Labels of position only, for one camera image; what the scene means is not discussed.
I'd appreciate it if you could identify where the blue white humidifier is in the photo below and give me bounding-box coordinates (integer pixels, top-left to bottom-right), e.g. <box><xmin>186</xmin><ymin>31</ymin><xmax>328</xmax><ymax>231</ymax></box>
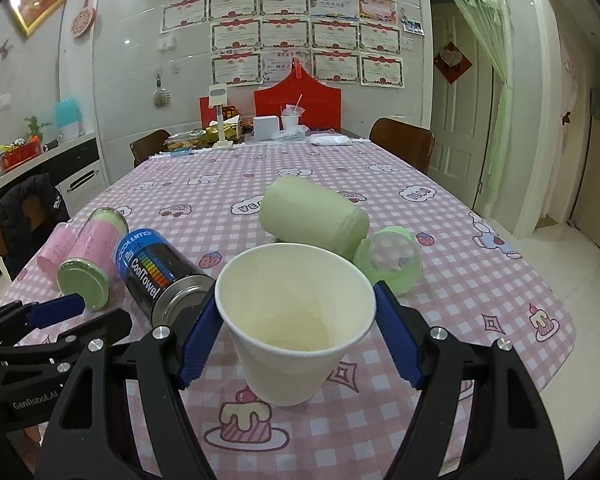
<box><xmin>55</xmin><ymin>98</ymin><xmax>84</xmax><ymax>142</ymax></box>

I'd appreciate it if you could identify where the white door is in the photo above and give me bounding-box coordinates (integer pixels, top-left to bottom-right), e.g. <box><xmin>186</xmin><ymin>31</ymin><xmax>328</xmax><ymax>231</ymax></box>
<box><xmin>428</xmin><ymin>3</ymin><xmax>493</xmax><ymax>208</ymax></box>

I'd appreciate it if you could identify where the white tissue box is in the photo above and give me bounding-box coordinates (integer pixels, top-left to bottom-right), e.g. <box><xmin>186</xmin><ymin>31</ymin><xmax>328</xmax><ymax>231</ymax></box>
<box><xmin>252</xmin><ymin>116</ymin><xmax>279</xmax><ymax>141</ymax></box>

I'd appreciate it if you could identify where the white desk lamp stand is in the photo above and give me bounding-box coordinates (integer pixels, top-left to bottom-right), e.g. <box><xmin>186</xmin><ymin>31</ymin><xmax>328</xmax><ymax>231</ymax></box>
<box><xmin>208</xmin><ymin>84</ymin><xmax>233</xmax><ymax>150</ymax></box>

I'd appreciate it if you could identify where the red diamond door decoration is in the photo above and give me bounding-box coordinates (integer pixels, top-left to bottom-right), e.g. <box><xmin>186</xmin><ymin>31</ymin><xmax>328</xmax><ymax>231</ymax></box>
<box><xmin>434</xmin><ymin>41</ymin><xmax>472</xmax><ymax>84</ymax></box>

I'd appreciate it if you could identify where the wooden chair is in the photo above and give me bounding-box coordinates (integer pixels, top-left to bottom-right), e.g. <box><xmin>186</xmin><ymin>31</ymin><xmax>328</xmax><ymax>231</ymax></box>
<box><xmin>130</xmin><ymin>129</ymin><xmax>170</xmax><ymax>167</ymax></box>
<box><xmin>370</xmin><ymin>118</ymin><xmax>434</xmax><ymax>174</ymax></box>

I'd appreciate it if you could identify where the black jacket on chair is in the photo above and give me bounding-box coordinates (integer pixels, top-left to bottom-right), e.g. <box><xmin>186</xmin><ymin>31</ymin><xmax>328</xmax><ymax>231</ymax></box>
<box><xmin>0</xmin><ymin>174</ymin><xmax>70</xmax><ymax>280</ymax></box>

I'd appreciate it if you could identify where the dark CoolTowel can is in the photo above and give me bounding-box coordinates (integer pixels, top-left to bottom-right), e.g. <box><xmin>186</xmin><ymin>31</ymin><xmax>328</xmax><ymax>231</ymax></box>
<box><xmin>114</xmin><ymin>229</ymin><xmax>213</xmax><ymax>326</ymax></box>

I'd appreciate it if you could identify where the plastic cup with straw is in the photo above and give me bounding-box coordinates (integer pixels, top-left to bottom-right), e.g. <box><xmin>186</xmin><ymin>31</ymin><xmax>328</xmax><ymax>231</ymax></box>
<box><xmin>280</xmin><ymin>94</ymin><xmax>304</xmax><ymax>130</ymax></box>

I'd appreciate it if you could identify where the red fruit basket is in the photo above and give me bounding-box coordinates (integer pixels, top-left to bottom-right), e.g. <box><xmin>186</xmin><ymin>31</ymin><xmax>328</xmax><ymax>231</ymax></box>
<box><xmin>0</xmin><ymin>139</ymin><xmax>42</xmax><ymax>172</ymax></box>

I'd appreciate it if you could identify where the green door curtain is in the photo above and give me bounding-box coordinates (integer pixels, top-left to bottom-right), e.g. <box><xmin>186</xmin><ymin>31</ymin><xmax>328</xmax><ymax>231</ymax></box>
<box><xmin>419</xmin><ymin>0</ymin><xmax>514</xmax><ymax>221</ymax></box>

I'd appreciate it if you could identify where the pink checkered tablecloth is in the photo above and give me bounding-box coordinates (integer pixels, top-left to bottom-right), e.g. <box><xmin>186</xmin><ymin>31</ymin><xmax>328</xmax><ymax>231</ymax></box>
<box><xmin>15</xmin><ymin>141</ymin><xmax>576</xmax><ymax>479</ymax></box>

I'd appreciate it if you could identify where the white paper cup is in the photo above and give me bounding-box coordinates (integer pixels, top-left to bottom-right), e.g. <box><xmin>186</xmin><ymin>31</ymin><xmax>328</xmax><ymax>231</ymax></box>
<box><xmin>215</xmin><ymin>243</ymin><xmax>376</xmax><ymax>406</ymax></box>

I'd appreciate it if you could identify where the green baby bottle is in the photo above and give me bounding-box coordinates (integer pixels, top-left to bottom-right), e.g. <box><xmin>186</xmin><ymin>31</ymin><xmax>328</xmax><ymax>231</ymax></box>
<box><xmin>259</xmin><ymin>176</ymin><xmax>422</xmax><ymax>296</ymax></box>

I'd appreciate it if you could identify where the pink bottle green lid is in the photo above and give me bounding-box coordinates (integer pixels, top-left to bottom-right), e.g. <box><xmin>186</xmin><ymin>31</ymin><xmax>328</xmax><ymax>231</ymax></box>
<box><xmin>35</xmin><ymin>207</ymin><xmax>129</xmax><ymax>311</ymax></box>

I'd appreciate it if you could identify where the wooden chair right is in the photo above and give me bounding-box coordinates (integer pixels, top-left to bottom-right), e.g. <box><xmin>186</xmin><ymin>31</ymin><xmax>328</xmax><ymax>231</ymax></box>
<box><xmin>370</xmin><ymin>118</ymin><xmax>434</xmax><ymax>174</ymax></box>

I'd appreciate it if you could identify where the wooden chair left far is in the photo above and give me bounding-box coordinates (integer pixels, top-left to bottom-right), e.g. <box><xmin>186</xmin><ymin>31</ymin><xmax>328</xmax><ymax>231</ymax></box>
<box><xmin>130</xmin><ymin>129</ymin><xmax>170</xmax><ymax>167</ymax></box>

